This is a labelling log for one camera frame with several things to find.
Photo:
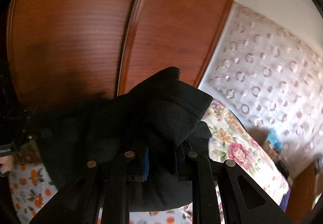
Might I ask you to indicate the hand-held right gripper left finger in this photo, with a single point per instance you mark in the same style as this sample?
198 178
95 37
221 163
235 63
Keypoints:
145 163

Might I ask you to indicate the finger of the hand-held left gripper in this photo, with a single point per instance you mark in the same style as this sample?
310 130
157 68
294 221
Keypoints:
39 134

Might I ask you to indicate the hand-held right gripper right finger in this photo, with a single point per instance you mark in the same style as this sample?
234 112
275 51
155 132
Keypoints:
201 178

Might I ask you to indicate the black printed t-shirt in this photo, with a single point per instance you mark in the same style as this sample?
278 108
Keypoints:
113 117

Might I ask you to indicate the person's left hand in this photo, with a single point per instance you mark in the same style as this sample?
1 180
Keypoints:
6 164

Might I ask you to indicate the white orange-print sheet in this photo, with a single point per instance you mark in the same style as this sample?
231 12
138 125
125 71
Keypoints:
30 193

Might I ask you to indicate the cardboard box with blue contents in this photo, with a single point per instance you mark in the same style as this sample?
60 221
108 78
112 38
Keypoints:
273 142

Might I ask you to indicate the navy blue blanket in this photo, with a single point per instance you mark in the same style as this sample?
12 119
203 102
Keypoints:
284 200

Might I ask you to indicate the low wooden cabinet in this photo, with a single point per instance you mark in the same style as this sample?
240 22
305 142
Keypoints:
302 193

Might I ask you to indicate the brown wooden louvred wardrobe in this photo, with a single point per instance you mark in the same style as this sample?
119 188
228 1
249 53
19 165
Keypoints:
75 24

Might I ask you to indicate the sheer circle-pattern curtain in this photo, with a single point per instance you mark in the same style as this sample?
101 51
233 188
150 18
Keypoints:
272 67

